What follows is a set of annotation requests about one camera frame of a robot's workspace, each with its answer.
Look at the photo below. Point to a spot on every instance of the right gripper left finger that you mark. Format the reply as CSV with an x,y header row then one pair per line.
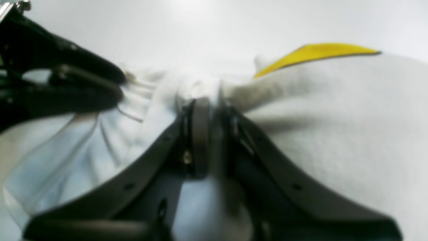
x,y
140,203

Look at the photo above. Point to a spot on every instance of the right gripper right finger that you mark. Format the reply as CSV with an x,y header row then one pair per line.
x,y
285,203

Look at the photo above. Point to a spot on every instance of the white graphic print T-shirt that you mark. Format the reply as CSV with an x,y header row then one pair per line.
x,y
328,143

